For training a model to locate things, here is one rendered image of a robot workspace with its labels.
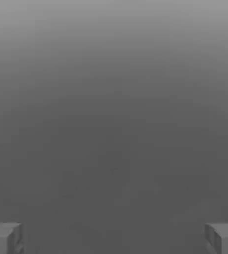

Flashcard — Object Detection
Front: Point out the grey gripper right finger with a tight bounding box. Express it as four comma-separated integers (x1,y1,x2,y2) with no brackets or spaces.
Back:
204,222,228,254

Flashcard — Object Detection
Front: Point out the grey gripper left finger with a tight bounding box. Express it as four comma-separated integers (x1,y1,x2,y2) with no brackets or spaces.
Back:
0,222,25,254

